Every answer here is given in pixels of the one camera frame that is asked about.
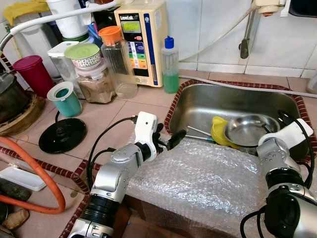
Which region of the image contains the shallow steel bowl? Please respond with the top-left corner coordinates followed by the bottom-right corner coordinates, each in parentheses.
top-left (222, 114), bottom-right (281, 149)

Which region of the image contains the green liquid bottle blue cap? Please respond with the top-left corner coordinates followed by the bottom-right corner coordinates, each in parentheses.
top-left (162, 36), bottom-right (181, 94)

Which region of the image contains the clear bubble wrap sheet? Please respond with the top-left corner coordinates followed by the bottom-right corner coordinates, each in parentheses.
top-left (125, 138), bottom-right (317, 238)

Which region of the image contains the steel sink basin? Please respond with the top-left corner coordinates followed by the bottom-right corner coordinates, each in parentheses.
top-left (164, 81), bottom-right (311, 160)

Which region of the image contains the brown powder jar pink lid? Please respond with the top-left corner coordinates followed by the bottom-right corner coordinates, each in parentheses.
top-left (76, 61), bottom-right (118, 104)

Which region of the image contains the clear jar orange lid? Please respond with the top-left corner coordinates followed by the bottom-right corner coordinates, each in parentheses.
top-left (98, 25), bottom-right (140, 99)

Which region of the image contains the thin grey tube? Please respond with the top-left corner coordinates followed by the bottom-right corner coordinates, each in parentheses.
top-left (180, 74), bottom-right (309, 99)

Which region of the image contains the teal cup white rim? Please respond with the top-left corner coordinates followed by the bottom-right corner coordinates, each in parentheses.
top-left (47, 81), bottom-right (83, 118)

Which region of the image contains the cream water ionizer machine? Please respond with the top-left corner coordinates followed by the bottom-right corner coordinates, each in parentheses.
top-left (114, 0), bottom-right (169, 88)

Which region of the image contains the black round kettle base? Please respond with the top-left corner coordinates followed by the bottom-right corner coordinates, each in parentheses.
top-left (38, 118), bottom-right (88, 155)

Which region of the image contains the patterned bowl green lid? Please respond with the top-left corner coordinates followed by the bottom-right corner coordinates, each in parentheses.
top-left (64, 42), bottom-right (104, 69)

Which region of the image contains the clear container white lid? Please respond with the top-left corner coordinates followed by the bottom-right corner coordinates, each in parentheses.
top-left (48, 41), bottom-right (83, 98)

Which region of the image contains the grey faucet pipe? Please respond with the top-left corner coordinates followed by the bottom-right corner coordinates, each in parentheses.
top-left (239, 7), bottom-right (259, 60)

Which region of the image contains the wicker trivet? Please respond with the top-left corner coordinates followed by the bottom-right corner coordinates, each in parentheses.
top-left (0, 93), bottom-right (46, 137)

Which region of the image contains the maroon plastic container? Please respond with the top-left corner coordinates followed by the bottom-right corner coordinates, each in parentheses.
top-left (12, 55), bottom-right (55, 99)

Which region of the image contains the white plastic tray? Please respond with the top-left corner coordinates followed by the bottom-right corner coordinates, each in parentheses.
top-left (0, 166), bottom-right (55, 192)

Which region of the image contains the dark cooking pot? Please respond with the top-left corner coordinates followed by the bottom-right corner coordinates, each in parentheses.
top-left (0, 72), bottom-right (32, 124)

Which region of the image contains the dark grey stone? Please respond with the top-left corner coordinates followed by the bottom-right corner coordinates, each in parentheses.
top-left (0, 178), bottom-right (32, 202)

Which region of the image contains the cream faucet head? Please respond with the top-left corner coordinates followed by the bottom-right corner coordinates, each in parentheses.
top-left (255, 0), bottom-right (291, 17)

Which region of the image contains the brown stone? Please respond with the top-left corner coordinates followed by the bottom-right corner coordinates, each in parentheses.
top-left (2, 208), bottom-right (31, 230)

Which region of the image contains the yellow cloth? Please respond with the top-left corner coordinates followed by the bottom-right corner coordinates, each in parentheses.
top-left (2, 0), bottom-right (51, 25)

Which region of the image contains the black glossy panel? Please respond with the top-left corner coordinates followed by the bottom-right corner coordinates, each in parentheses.
top-left (289, 0), bottom-right (317, 18)

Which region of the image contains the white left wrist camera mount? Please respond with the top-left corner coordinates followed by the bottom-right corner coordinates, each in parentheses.
top-left (133, 111), bottom-right (159, 150)

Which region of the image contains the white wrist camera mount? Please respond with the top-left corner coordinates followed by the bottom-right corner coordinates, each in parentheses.
top-left (133, 111), bottom-right (159, 150)
top-left (257, 119), bottom-right (315, 150)

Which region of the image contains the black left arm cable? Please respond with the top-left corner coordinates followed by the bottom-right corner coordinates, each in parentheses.
top-left (86, 116), bottom-right (138, 192)

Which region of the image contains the thin white hose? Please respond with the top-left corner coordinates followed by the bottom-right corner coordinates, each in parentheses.
top-left (178, 7), bottom-right (259, 63)

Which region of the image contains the orange hose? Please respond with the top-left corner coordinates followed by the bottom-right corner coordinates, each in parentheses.
top-left (0, 136), bottom-right (67, 215)

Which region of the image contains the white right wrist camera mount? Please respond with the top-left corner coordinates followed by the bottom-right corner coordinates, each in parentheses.
top-left (257, 119), bottom-right (315, 150)

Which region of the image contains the white corrugated hose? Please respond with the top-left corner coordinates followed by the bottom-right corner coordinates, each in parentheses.
top-left (0, 0), bottom-right (122, 56)

